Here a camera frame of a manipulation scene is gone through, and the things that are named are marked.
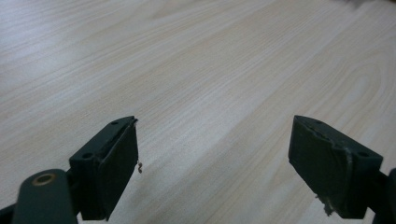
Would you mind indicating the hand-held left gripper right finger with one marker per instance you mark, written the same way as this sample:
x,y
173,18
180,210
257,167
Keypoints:
x,y
327,168

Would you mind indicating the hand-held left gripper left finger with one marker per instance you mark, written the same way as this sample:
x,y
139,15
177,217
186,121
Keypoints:
x,y
107,174

